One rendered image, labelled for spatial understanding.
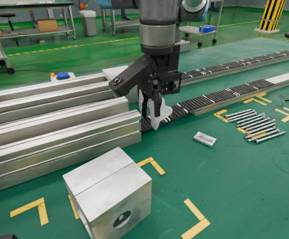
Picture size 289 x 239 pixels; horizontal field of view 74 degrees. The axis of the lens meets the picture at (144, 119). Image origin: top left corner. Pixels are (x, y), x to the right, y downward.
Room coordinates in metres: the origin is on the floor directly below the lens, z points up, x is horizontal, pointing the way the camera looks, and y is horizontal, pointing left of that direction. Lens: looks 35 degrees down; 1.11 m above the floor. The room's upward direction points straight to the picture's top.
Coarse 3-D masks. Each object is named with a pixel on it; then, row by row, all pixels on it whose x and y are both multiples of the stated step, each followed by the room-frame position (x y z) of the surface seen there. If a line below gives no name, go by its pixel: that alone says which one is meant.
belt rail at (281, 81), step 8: (272, 80) 0.68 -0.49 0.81; (280, 80) 0.68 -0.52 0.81; (288, 80) 0.69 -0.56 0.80; (264, 88) 0.63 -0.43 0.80; (272, 88) 0.65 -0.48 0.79; (240, 96) 0.57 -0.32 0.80; (248, 96) 0.59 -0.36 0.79; (216, 104) 0.52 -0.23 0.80; (224, 104) 0.54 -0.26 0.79; (192, 112) 0.50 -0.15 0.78; (200, 112) 0.49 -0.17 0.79
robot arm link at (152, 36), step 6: (144, 24) 0.46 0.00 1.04; (174, 24) 0.42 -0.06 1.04; (144, 30) 0.41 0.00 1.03; (150, 30) 0.41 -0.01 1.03; (156, 30) 0.40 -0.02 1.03; (162, 30) 0.40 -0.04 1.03; (168, 30) 0.41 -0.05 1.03; (174, 30) 0.42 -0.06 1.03; (144, 36) 0.41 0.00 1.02; (150, 36) 0.41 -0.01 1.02; (156, 36) 0.40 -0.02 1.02; (162, 36) 0.40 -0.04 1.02; (168, 36) 0.41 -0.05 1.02; (174, 36) 0.43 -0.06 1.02; (144, 42) 0.41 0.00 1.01; (150, 42) 0.41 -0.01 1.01; (156, 42) 0.40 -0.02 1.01; (162, 42) 0.40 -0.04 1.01; (168, 42) 0.41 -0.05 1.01
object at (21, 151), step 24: (24, 120) 0.34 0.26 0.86; (48, 120) 0.34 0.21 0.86; (72, 120) 0.36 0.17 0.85; (96, 120) 0.34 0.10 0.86; (120, 120) 0.34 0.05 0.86; (0, 144) 0.30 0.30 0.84; (24, 144) 0.26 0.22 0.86; (48, 144) 0.27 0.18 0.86; (72, 144) 0.29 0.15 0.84; (96, 144) 0.32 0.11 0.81; (120, 144) 0.34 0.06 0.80; (0, 168) 0.23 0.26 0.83; (24, 168) 0.26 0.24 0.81; (48, 168) 0.27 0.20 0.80
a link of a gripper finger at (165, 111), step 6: (150, 102) 0.41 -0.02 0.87; (162, 102) 0.41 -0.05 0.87; (150, 108) 0.41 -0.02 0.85; (162, 108) 0.41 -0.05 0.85; (168, 108) 0.42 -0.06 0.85; (150, 114) 0.41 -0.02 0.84; (162, 114) 0.41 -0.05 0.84; (168, 114) 0.42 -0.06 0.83; (156, 120) 0.39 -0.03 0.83; (156, 126) 0.40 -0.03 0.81
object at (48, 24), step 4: (40, 20) 4.86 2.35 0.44; (44, 20) 4.85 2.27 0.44; (48, 20) 4.87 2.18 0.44; (52, 20) 4.90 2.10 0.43; (40, 24) 4.79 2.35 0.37; (44, 24) 4.82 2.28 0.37; (48, 24) 4.86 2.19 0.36; (52, 24) 4.89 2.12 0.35; (56, 24) 4.93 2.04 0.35; (40, 28) 4.78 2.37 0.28; (44, 28) 4.81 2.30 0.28; (48, 28) 4.85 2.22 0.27; (52, 28) 4.88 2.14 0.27; (56, 28) 4.92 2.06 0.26; (0, 32) 4.36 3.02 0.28
